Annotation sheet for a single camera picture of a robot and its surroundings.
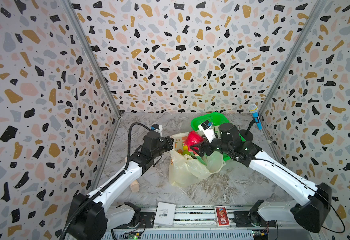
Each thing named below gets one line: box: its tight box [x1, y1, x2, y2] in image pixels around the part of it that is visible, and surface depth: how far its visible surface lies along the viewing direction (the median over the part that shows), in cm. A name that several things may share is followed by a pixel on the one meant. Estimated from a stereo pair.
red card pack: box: [214, 205, 231, 227], surface depth 76 cm
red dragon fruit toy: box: [183, 130, 204, 154], surface depth 72 cm
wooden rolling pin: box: [130, 179, 140, 193], surface depth 83 cm
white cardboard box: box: [153, 202, 176, 228], surface depth 73 cm
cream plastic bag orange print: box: [168, 132, 226, 188], surface depth 75 cm
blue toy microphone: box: [248, 103, 263, 130], surface depth 92 cm
